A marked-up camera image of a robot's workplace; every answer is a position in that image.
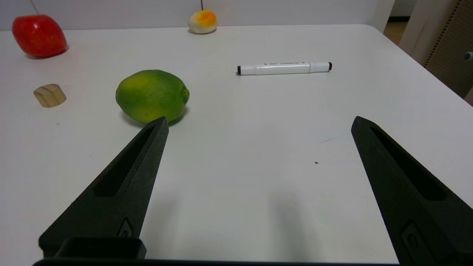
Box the brown pegboard panel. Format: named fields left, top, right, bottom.
left=424, top=0, right=473, bottom=99

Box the white and orange egg toy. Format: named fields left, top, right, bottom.
left=188, top=10, right=218, bottom=34

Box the red apple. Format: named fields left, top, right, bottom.
left=12, top=14, right=68, bottom=58

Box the green lime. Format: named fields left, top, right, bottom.
left=115, top=69, right=190, bottom=123

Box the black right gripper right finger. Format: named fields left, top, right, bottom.
left=351, top=116, right=473, bottom=266

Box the small round wooden piece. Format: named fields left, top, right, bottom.
left=33, top=83, right=67, bottom=108

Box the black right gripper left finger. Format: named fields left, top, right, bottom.
left=39, top=117, right=169, bottom=259

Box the white marker with black caps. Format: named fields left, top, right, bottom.
left=237, top=61, right=333, bottom=76

